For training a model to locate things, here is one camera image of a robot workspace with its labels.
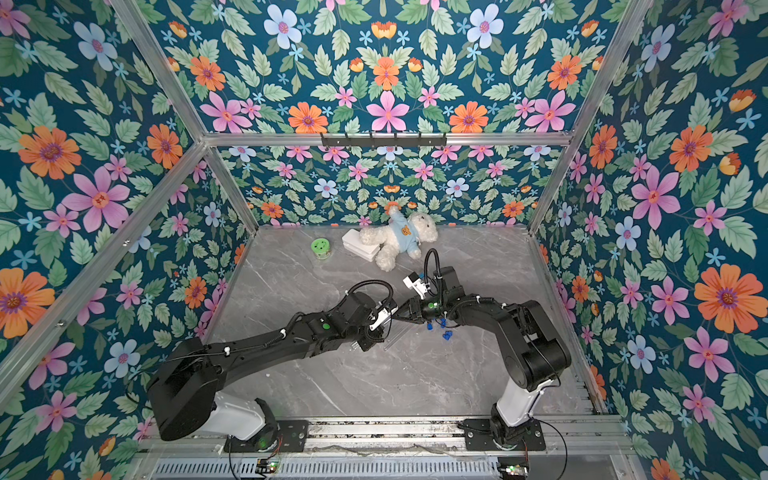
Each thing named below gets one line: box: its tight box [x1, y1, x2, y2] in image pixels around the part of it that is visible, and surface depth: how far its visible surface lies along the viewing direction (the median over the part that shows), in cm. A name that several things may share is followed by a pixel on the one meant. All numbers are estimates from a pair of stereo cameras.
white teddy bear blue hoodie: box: [359, 206, 439, 272], surface depth 110 cm
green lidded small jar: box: [310, 238, 333, 260], surface depth 110 cm
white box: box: [341, 228, 381, 262], surface depth 111 cm
